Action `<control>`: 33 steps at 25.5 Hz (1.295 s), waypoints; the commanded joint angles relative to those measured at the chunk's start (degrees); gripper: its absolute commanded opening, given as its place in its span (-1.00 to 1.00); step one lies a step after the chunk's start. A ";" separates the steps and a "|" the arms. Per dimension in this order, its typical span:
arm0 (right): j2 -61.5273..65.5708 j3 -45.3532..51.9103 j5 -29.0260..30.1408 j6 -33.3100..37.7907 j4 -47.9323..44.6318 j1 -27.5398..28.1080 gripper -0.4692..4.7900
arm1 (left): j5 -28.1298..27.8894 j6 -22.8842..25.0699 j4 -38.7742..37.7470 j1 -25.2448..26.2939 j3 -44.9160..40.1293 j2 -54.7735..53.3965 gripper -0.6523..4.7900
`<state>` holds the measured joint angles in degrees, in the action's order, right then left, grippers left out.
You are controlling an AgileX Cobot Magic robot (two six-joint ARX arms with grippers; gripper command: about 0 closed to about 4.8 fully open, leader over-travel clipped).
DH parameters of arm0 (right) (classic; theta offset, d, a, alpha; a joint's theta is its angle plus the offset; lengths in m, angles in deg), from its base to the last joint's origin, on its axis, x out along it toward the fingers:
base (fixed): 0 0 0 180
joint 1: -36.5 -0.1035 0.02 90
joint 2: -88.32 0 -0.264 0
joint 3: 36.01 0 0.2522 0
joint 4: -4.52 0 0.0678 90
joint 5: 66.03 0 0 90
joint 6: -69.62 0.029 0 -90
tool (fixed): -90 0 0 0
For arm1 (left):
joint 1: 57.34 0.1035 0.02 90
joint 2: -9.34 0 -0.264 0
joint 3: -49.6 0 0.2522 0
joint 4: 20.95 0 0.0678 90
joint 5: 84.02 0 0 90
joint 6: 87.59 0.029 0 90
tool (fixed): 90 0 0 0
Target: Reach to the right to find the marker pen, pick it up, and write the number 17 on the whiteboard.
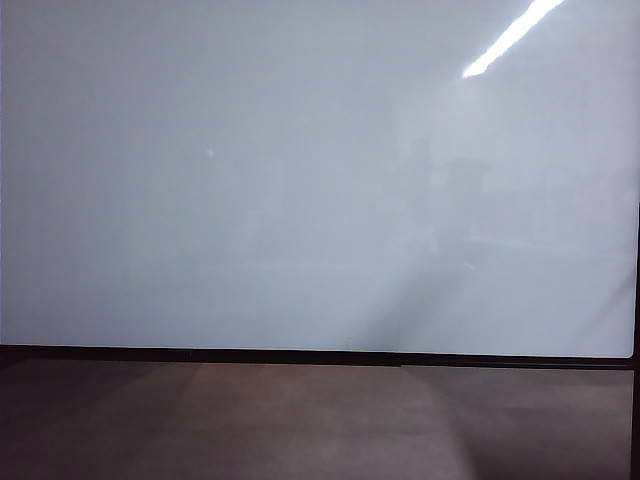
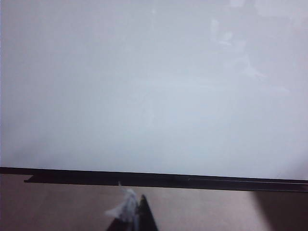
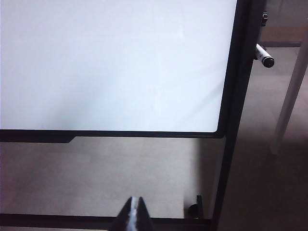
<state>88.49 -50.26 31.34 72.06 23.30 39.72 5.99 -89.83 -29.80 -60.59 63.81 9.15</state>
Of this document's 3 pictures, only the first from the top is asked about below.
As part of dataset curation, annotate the white glossy whiteboard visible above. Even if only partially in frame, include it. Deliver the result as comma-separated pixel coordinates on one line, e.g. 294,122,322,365
0,0,640,359

